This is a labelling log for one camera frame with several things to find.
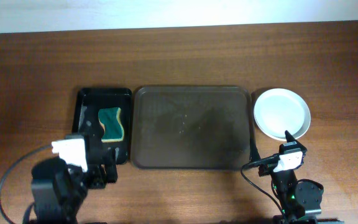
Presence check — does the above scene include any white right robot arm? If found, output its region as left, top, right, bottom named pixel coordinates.
left=242, top=131, right=324, bottom=223

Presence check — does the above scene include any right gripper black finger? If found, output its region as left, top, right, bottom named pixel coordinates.
left=249, top=138, right=261, bottom=163
left=285, top=130, right=296, bottom=143

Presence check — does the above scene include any pale green plate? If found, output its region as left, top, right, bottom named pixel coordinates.
left=254, top=88, right=311, bottom=141

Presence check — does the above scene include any black rectangular water tray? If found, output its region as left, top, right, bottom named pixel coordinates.
left=71, top=88, right=132, bottom=165

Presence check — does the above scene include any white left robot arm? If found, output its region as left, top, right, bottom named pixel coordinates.
left=22, top=133, right=126, bottom=223

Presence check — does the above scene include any green and yellow sponge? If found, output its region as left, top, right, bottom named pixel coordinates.
left=98, top=107, right=124, bottom=143

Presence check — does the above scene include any brown serving tray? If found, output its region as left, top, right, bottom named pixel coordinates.
left=131, top=85, right=255, bottom=170

